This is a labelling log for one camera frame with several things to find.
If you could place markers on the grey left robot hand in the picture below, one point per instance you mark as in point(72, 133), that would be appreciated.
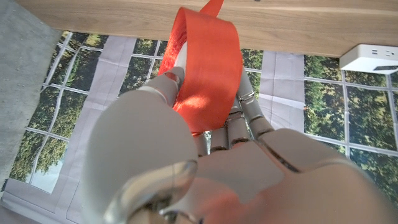
point(248, 174)

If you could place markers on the printed window backdrop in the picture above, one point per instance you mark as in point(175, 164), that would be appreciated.
point(326, 105)

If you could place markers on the orange ribbon roll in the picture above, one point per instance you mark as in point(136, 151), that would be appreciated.
point(208, 68)

